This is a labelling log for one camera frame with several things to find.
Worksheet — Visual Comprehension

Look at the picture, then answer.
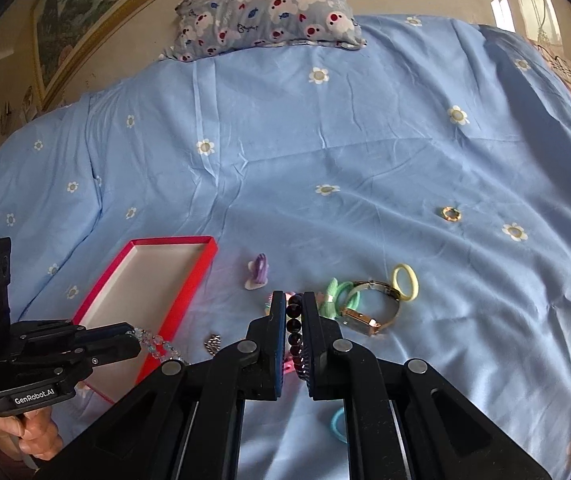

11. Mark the clear crystal bead bracelet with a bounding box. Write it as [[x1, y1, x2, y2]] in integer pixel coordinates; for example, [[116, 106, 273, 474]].
[[127, 327, 187, 365]]

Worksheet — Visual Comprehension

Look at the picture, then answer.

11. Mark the black bead bracelet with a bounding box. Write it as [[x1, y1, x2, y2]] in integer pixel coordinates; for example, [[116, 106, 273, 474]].
[[284, 292, 312, 384]]

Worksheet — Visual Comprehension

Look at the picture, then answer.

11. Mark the yellow hair elastic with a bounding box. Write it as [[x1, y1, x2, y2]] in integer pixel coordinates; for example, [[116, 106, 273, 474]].
[[389, 263, 420, 302]]

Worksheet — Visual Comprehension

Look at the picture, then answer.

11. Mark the yellow-green plastic hair claw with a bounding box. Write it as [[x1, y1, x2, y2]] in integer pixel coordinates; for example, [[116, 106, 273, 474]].
[[264, 292, 297, 315]]

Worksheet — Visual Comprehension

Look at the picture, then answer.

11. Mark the red jewelry box tray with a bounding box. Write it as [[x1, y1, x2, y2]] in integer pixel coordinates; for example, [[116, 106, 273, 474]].
[[71, 235, 220, 406]]

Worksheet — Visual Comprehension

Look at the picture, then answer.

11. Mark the person's left hand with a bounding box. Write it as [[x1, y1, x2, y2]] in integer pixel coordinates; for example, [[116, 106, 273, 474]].
[[0, 406, 63, 460]]

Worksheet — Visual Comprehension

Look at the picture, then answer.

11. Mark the blue hair elastic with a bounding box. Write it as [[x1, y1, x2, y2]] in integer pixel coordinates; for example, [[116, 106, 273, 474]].
[[330, 408, 347, 444]]

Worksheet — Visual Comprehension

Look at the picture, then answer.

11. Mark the gold square wristwatch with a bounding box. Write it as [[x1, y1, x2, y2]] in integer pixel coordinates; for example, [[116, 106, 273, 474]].
[[340, 281, 401, 336]]

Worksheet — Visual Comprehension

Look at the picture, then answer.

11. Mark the light blue floral bedsheet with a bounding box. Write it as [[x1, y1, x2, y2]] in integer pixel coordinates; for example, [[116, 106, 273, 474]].
[[0, 15, 571, 479]]

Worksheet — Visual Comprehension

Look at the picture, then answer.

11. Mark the gold framed landscape painting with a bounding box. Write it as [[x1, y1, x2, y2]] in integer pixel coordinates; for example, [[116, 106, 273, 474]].
[[32, 0, 152, 110]]

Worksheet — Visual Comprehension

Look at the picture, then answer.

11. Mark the grey patterned pillow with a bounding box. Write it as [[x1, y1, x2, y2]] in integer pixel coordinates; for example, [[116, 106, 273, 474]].
[[167, 0, 366, 63]]

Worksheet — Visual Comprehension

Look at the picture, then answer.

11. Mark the green hair tie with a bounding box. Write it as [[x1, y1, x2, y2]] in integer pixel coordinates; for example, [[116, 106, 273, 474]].
[[315, 276, 361, 322]]

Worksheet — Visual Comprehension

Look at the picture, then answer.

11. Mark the purple hair tie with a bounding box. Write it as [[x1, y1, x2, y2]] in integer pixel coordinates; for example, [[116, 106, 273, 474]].
[[243, 252, 271, 292]]

